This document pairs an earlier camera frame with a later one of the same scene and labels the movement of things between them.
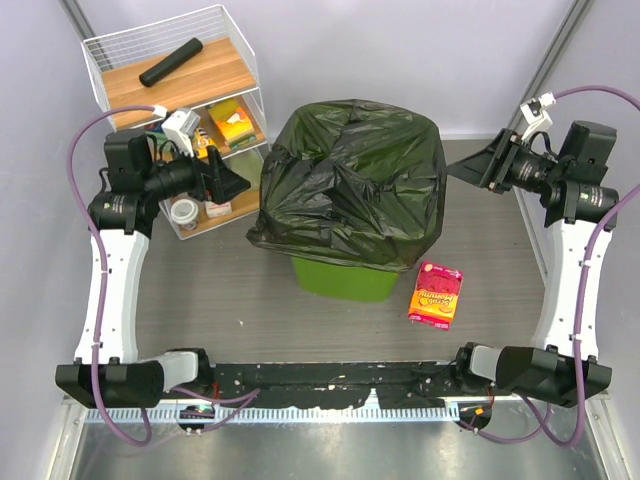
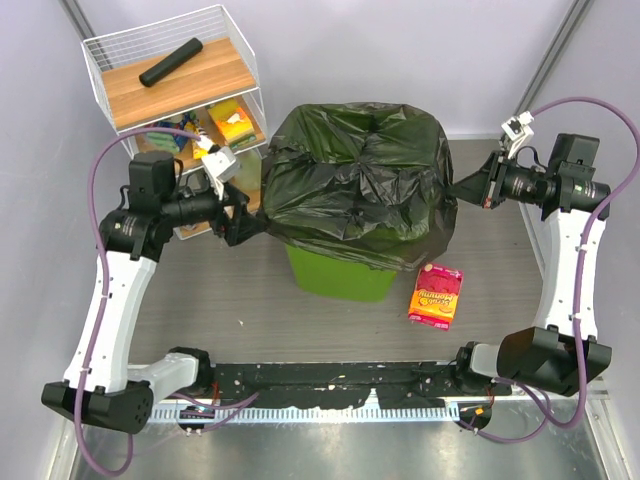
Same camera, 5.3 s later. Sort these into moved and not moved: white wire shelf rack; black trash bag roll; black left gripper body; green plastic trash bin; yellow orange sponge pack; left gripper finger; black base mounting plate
Moved: black left gripper body; left gripper finger
Not moved: green plastic trash bin; black base mounting plate; white wire shelf rack; black trash bag roll; yellow orange sponge pack
